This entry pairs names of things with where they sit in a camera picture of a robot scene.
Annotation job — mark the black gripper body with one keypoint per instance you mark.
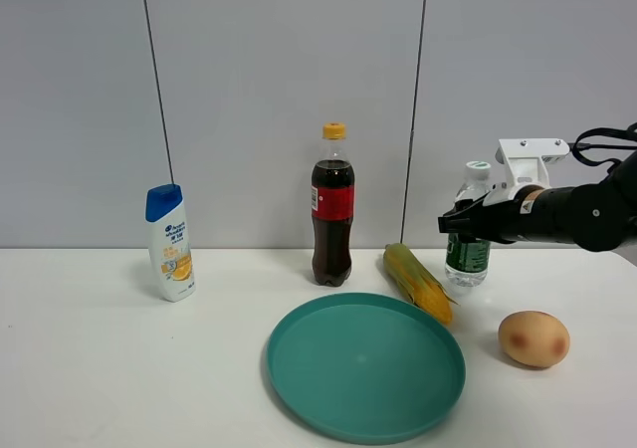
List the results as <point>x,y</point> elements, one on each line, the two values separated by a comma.
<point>498,222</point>

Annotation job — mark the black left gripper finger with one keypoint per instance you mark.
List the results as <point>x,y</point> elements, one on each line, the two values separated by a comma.
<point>467,222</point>

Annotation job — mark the clear water bottle green label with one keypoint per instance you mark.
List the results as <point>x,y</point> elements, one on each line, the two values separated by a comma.
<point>467,258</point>

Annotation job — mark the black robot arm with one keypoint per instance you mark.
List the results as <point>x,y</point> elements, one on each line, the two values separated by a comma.
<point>596,217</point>

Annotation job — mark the corn cob with husk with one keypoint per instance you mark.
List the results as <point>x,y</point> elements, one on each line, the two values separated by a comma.
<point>417,285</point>

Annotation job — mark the brown potato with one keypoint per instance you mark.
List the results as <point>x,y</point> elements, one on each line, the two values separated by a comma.
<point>535,339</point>

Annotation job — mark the cola bottle yellow cap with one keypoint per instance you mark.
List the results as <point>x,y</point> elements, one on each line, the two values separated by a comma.
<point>333,189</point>

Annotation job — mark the teal round plate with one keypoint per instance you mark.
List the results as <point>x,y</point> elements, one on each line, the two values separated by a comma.
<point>365,368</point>

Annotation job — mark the white shampoo bottle blue cap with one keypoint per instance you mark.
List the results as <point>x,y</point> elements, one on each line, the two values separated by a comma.
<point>169,245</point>

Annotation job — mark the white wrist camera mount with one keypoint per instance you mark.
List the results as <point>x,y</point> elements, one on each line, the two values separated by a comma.
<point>524,161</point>

